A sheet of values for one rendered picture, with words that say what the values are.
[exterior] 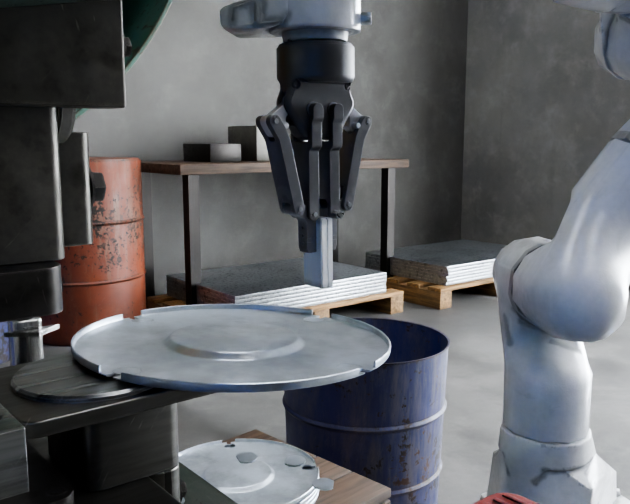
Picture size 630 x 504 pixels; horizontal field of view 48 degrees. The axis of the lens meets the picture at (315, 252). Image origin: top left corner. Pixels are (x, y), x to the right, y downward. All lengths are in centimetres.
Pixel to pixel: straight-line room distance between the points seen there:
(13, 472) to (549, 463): 67
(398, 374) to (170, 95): 302
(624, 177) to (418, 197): 478
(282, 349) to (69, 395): 19
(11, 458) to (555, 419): 66
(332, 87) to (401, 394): 105
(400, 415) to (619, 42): 99
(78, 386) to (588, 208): 63
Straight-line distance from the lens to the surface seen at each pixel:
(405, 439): 170
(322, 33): 68
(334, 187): 71
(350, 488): 135
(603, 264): 88
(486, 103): 593
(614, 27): 99
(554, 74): 560
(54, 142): 50
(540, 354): 98
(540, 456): 98
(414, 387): 166
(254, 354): 62
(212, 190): 449
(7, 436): 52
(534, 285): 89
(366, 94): 527
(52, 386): 58
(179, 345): 64
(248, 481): 130
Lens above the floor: 97
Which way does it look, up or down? 9 degrees down
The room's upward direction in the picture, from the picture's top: straight up
